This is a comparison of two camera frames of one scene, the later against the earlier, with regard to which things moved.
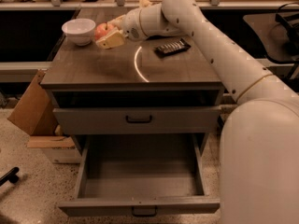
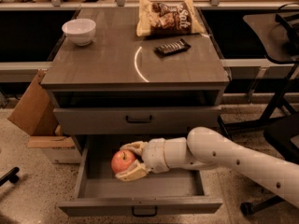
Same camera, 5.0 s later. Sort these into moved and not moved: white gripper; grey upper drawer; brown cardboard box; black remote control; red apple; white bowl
Moved: red apple; white gripper
Not moved: white bowl; brown cardboard box; black remote control; grey upper drawer
